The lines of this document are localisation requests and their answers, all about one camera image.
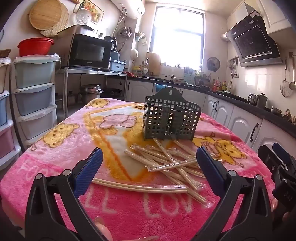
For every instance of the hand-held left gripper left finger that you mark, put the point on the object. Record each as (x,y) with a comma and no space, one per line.
(91,166)

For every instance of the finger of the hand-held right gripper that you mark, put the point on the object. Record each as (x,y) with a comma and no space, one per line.
(268,157)
(281,151)

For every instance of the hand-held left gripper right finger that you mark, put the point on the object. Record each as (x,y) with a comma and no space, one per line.
(208,166)

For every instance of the bunch of chopsticks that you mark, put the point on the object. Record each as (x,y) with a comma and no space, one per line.
(166,160)

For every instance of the grey-green plastic cutlery holder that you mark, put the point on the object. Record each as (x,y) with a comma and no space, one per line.
(161,120)

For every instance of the person's right hand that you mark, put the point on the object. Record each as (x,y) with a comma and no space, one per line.
(274,205)

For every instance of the person's left hand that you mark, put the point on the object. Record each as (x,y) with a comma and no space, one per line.
(104,229)

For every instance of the brown ginger roots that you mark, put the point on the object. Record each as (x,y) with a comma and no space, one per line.
(290,115)

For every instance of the pink printed blanket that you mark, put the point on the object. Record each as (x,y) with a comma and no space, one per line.
(57,150)

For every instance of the steel bowl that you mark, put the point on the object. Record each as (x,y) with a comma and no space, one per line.
(276,110)

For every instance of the white kitchen base cabinets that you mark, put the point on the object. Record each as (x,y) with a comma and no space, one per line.
(245,120)

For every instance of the steel lidded jug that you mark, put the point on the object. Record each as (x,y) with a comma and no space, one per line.
(262,100)

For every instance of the steel teapot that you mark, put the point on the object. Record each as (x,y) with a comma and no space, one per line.
(252,99)

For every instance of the small lidded steel pot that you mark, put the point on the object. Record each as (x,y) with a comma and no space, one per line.
(71,97)

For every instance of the stacked steel pots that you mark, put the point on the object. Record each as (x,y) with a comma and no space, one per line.
(91,92)

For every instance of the black wok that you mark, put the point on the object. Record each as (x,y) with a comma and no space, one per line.
(113,92)

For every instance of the group of sauce bottles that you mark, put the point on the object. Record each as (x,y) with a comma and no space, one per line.
(222,85)

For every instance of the grey plastic drawer tower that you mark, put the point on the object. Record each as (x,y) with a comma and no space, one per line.
(34,97)

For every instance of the teal knife block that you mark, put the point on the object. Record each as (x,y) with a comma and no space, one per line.
(189,76)

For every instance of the blue plastic bag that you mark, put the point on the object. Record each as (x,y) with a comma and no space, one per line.
(160,87)

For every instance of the steel shelf rack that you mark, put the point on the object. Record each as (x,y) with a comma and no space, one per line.
(92,71)

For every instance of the hanging kitchen tools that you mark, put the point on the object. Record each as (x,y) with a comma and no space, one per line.
(232,66)

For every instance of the white plastic drawer tower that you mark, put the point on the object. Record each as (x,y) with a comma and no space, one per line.
(4,115)

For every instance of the blue plastic crate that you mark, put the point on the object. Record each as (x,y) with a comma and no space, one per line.
(117,65)

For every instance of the black range hood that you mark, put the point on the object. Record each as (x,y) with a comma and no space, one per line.
(252,41)

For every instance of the black microwave oven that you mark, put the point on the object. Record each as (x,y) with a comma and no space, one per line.
(89,52)

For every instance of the beige cutting board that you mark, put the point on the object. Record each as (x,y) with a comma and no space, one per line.
(153,63)

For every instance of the black blender jug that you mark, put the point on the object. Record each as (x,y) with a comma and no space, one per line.
(109,42)

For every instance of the red plastic basin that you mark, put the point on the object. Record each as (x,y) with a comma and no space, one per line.
(34,47)

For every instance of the kitchen window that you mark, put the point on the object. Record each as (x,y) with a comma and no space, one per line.
(177,37)

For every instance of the white upper cabinet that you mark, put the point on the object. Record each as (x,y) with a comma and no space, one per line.
(275,14)

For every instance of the wicker basket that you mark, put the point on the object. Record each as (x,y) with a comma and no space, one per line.
(4,53)

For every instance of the round wooden board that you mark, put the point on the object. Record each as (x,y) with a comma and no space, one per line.
(62,23)

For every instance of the white plastic dome cover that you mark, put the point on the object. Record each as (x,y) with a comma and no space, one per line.
(83,16)

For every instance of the white water heater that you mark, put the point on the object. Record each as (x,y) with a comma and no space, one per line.
(129,8)

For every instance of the small grey wall fan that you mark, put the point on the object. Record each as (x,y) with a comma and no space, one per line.
(213,64)

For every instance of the white round wall holder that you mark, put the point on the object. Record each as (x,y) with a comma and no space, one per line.
(134,55)

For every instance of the silver exhaust duct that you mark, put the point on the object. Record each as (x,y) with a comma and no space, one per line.
(224,37)

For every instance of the white wall organiser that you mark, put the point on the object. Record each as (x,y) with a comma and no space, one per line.
(140,38)

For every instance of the fruit wall picture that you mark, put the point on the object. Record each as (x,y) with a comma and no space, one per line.
(93,11)

